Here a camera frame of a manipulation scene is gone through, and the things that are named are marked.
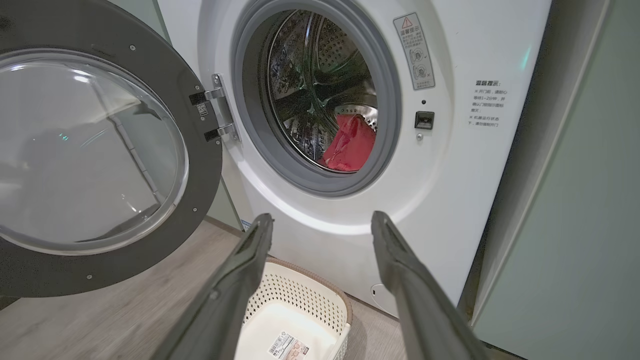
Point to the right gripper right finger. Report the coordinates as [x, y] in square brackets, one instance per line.
[420, 310]

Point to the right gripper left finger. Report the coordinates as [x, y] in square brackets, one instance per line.
[225, 305]

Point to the washing machine glass door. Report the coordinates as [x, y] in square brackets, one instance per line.
[200, 165]

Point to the white and red garment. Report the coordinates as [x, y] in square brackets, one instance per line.
[337, 150]

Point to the white front-load washing machine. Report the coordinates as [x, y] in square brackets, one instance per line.
[450, 175]

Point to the black door latch socket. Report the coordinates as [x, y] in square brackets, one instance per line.
[424, 120]

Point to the metal door hinge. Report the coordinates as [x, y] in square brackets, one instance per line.
[222, 107]

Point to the steel washer drum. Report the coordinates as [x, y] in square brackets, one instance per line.
[310, 75]

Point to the round white filter cover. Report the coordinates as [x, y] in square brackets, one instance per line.
[382, 297]

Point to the barcode label on basket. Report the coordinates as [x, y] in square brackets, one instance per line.
[287, 346]

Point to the blue energy label sticker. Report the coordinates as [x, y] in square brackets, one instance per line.
[246, 224]

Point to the cream perforated laundry basket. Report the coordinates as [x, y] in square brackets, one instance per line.
[310, 295]

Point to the black text instruction sticker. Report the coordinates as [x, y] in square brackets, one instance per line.
[489, 104]

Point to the red triangle warning sticker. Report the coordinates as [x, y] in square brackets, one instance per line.
[414, 50]

